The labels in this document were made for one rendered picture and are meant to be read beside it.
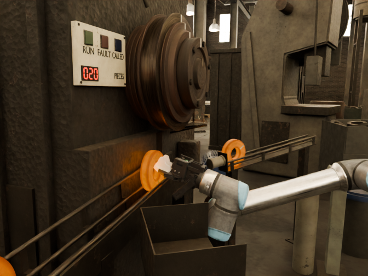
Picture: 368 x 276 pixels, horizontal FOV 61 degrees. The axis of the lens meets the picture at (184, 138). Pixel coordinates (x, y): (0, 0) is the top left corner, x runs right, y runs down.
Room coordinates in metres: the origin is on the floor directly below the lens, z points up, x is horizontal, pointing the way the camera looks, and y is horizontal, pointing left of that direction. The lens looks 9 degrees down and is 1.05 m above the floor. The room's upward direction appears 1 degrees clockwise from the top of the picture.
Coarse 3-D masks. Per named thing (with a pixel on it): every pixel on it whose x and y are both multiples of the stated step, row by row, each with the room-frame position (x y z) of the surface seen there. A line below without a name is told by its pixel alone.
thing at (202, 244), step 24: (144, 216) 0.84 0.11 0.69; (168, 216) 0.85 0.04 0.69; (192, 216) 0.87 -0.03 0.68; (144, 240) 0.74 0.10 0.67; (168, 240) 0.85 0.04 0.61; (192, 240) 0.86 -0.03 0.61; (144, 264) 0.74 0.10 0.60; (168, 264) 0.59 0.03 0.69; (192, 264) 0.60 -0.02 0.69; (216, 264) 0.61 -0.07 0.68; (240, 264) 0.63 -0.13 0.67
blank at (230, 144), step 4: (228, 140) 1.68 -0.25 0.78; (232, 140) 1.67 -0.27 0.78; (236, 140) 1.68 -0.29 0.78; (228, 144) 1.65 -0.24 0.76; (232, 144) 1.66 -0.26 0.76; (236, 144) 1.68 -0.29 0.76; (240, 144) 1.70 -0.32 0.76; (224, 148) 1.65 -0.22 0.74; (228, 148) 1.65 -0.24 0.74; (232, 148) 1.66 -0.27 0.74; (236, 148) 1.71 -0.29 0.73; (240, 148) 1.70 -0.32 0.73; (244, 148) 1.72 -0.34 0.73; (224, 152) 1.64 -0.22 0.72; (228, 152) 1.65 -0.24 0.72; (236, 152) 1.72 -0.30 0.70; (240, 152) 1.70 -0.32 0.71; (244, 152) 1.72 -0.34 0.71; (228, 156) 1.65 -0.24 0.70; (236, 156) 1.71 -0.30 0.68; (240, 156) 1.70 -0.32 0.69; (228, 160) 1.65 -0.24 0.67; (240, 160) 1.70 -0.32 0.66; (236, 164) 1.68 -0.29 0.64
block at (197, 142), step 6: (180, 144) 1.51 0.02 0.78; (186, 144) 1.50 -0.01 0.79; (192, 144) 1.49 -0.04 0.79; (198, 144) 1.52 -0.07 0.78; (180, 150) 1.51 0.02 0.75; (186, 150) 1.50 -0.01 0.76; (192, 150) 1.49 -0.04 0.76; (198, 150) 1.52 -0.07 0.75; (180, 156) 1.51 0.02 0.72; (186, 156) 1.50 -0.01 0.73; (192, 156) 1.49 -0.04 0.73; (198, 156) 1.52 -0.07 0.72; (198, 162) 1.52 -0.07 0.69
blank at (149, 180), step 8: (152, 152) 1.14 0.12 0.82; (160, 152) 1.19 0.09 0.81; (144, 160) 1.11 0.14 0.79; (152, 160) 1.12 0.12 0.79; (144, 168) 1.09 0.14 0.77; (152, 168) 1.12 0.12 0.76; (144, 176) 1.08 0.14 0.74; (152, 176) 1.11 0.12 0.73; (160, 176) 1.18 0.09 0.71; (144, 184) 1.09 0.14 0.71; (152, 184) 1.11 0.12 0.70
